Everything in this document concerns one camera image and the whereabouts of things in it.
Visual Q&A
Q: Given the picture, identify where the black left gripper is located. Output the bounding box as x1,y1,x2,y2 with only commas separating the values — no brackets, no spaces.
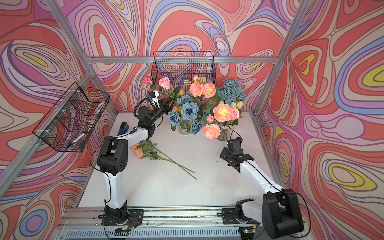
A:
147,97,174,128

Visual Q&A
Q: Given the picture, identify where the light pink rose stem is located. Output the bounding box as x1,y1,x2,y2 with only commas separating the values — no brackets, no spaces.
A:
158,77,181,100

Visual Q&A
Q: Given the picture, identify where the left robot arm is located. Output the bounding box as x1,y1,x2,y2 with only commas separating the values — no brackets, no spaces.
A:
97,91,175,227

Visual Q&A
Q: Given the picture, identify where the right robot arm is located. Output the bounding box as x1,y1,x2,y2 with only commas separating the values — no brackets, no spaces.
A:
218,137,305,239

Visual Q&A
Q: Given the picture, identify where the ribbed glass vase with ribbon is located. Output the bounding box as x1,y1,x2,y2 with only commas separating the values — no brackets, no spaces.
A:
218,123,230,141

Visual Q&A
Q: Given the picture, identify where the blue stapler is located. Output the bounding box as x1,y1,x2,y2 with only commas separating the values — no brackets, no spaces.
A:
117,122,130,136

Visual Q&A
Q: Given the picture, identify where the magenta rosebud stem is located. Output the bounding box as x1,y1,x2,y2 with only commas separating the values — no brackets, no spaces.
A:
143,76,157,90

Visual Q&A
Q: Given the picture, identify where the pink rose bunch right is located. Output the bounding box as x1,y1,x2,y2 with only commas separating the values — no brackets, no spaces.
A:
203,104,241,140

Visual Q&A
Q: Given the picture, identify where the pink rose bunch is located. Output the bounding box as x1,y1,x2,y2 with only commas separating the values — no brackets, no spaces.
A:
203,104,241,140
189,75,217,99

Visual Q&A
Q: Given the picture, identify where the blue rose bouquet left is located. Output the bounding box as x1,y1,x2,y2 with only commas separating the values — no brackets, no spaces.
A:
167,89,205,136

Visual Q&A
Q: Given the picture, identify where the blue rose bouquet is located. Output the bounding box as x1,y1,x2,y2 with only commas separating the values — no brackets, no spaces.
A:
219,79,247,105
167,89,205,136

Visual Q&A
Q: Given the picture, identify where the blue rose bouquet right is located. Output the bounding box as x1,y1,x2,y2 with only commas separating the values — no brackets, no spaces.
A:
219,79,247,105

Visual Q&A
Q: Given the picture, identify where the pink rose bunch centre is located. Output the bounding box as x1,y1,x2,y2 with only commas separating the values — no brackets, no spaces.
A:
189,75,217,99

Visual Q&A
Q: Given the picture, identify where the yellow sponge in basket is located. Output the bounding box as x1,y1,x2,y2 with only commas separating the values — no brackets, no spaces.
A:
184,78,207,86

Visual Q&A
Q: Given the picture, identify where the black wire basket back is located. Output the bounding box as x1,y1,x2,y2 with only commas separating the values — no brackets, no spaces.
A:
151,50,217,88

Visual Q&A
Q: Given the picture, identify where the black wire basket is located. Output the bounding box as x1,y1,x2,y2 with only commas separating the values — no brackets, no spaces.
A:
33,83,110,153
151,50,217,88

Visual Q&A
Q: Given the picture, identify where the black wire basket left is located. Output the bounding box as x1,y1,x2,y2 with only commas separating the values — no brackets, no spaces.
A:
33,83,110,153

